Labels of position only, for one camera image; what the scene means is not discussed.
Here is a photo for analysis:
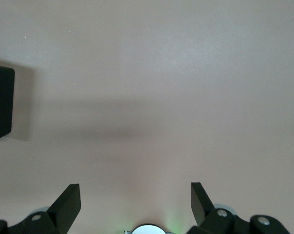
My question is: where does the brown table mat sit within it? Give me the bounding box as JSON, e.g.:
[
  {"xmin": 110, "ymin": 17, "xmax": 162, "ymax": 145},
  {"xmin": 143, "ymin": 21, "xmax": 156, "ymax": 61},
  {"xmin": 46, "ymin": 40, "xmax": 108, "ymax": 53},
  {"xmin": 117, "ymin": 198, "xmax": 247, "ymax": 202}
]
[{"xmin": 0, "ymin": 0, "xmax": 294, "ymax": 234}]

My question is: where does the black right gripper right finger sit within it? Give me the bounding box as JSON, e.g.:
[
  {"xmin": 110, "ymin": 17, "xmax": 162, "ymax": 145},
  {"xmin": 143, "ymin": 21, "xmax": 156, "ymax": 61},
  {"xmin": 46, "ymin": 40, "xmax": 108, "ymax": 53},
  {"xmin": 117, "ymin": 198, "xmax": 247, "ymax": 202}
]
[{"xmin": 187, "ymin": 182, "xmax": 292, "ymax": 234}]

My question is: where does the black plastic box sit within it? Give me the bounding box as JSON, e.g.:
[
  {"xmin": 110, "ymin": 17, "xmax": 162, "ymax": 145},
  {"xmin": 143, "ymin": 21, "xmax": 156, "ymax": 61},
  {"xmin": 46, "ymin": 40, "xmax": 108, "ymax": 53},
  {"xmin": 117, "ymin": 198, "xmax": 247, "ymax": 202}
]
[{"xmin": 0, "ymin": 63, "xmax": 16, "ymax": 143}]

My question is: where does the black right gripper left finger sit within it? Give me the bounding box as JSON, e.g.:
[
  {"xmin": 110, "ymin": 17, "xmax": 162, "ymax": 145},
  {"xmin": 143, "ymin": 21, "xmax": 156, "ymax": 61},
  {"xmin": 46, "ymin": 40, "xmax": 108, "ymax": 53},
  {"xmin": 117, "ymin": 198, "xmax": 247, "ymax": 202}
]
[{"xmin": 0, "ymin": 183, "xmax": 82, "ymax": 234}]

